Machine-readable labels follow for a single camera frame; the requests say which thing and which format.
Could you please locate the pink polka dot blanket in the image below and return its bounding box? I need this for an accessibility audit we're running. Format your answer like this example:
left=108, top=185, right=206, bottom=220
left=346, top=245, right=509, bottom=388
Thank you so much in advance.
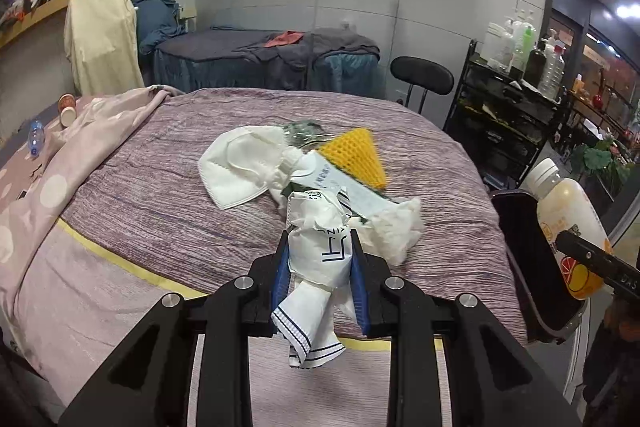
left=0, top=84, right=186, bottom=323

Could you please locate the yellow foam fruit net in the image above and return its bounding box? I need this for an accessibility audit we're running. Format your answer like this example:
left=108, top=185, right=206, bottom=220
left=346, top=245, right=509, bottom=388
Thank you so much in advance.
left=317, top=128, right=389, bottom=190

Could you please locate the cream cloth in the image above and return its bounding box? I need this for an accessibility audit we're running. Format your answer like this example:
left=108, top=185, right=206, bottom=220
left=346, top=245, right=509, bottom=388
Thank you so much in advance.
left=64, top=0, right=146, bottom=96

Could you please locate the green bottle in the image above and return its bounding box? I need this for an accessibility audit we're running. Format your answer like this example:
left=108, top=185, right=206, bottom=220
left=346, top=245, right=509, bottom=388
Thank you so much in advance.
left=512, top=24, right=537, bottom=72

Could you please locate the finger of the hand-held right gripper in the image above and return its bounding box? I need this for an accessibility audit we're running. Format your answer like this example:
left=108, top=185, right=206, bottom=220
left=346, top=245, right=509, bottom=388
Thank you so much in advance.
left=556, top=230, right=640, bottom=303

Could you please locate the green potted plant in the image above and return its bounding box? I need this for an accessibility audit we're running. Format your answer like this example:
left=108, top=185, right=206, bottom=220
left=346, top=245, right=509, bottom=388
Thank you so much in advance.
left=570, top=134, right=633, bottom=195

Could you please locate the white tissue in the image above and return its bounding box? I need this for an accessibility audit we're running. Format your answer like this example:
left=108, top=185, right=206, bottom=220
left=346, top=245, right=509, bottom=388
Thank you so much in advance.
left=350, top=197, right=425, bottom=265

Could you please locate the white face mask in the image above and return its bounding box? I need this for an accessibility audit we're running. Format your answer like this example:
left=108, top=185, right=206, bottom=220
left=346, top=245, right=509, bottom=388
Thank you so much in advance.
left=197, top=125, right=301, bottom=211

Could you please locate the paper cup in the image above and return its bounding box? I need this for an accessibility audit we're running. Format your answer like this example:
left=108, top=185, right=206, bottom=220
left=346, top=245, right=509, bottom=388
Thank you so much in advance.
left=57, top=93, right=78, bottom=128

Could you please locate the large clear plastic bottle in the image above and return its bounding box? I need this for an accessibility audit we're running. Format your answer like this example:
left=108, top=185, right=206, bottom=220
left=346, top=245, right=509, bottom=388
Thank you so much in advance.
left=539, top=42, right=568, bottom=100

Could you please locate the red cloth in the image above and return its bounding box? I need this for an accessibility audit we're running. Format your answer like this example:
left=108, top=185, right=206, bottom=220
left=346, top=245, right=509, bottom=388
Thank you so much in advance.
left=264, top=32, right=305, bottom=48

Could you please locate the white printed paper bag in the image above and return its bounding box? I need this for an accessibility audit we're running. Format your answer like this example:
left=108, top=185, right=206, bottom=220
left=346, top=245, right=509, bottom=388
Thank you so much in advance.
left=271, top=189, right=358, bottom=370

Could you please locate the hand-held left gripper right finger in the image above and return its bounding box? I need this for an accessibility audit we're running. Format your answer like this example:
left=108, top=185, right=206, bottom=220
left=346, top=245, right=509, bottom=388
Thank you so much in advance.
left=349, top=232, right=583, bottom=427

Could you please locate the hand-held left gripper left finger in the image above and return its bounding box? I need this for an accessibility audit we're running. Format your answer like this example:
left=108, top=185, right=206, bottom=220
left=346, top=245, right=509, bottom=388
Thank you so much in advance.
left=59, top=231, right=293, bottom=427

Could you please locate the white pump bottle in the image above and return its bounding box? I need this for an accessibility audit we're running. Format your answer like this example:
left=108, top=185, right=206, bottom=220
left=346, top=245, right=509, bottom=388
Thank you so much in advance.
left=482, top=19, right=516, bottom=68

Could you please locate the blue cloth pile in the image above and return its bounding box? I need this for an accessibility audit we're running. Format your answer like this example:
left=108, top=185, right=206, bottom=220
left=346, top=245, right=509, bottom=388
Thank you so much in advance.
left=131, top=0, right=187, bottom=55

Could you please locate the yellow juice bottle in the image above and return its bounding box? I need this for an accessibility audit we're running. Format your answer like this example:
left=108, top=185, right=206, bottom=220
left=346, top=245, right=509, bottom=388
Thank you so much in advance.
left=520, top=158, right=613, bottom=300

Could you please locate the massage bed with blue cover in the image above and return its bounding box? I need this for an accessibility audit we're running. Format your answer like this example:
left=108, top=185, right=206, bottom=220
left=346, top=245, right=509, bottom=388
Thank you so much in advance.
left=152, top=25, right=382, bottom=100

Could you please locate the black mesh cart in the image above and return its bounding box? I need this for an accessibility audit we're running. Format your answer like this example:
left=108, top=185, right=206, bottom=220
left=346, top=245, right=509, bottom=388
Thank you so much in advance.
left=442, top=39, right=571, bottom=198

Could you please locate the black round stool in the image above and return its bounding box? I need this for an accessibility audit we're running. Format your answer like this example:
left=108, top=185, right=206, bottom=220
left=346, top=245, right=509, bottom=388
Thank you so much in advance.
left=390, top=56, right=455, bottom=115

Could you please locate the dark brown trash bin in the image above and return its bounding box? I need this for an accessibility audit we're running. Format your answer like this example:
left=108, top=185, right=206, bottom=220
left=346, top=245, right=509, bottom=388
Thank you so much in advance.
left=490, top=189, right=588, bottom=345

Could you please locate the purple striped bedspread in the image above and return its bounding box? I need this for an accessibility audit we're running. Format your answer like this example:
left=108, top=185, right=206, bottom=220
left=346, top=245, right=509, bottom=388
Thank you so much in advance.
left=0, top=87, right=531, bottom=427

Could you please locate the grey blanket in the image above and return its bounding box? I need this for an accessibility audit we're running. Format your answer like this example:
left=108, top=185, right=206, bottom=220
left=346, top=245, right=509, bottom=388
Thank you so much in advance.
left=232, top=27, right=381, bottom=74

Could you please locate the dark brown bottle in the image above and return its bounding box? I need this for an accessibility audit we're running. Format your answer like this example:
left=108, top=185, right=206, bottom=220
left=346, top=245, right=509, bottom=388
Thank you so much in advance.
left=525, top=47, right=547, bottom=90

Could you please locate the small clear water bottle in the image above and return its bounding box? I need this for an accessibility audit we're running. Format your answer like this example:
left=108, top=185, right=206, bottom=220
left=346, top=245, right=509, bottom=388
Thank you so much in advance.
left=26, top=119, right=47, bottom=158

